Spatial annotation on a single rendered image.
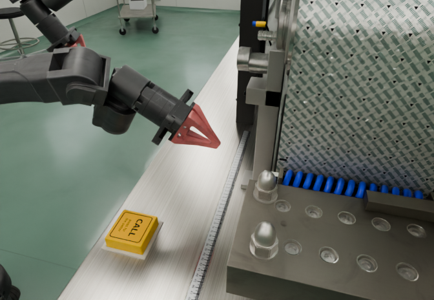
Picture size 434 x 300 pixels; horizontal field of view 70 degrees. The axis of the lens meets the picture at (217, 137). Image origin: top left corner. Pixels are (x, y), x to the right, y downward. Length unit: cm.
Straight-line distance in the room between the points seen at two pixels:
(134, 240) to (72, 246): 129
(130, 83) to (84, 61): 7
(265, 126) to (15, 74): 41
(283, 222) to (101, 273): 31
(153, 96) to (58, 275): 137
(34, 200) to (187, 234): 168
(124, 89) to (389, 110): 39
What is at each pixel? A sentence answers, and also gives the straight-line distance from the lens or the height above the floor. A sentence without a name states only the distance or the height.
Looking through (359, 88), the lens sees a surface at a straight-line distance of 46.
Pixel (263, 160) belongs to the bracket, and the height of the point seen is 98.
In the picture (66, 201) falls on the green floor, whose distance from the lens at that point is 211.
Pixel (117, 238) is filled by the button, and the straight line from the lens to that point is 59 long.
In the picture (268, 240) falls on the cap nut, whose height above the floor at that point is 106.
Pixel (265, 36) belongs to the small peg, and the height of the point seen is 123.
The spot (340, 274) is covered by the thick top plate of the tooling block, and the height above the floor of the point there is 103.
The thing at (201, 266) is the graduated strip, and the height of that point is 90.
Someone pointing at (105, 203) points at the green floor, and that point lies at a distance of 201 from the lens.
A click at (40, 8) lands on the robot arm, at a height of 120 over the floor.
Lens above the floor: 137
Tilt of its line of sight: 34 degrees down
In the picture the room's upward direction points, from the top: straight up
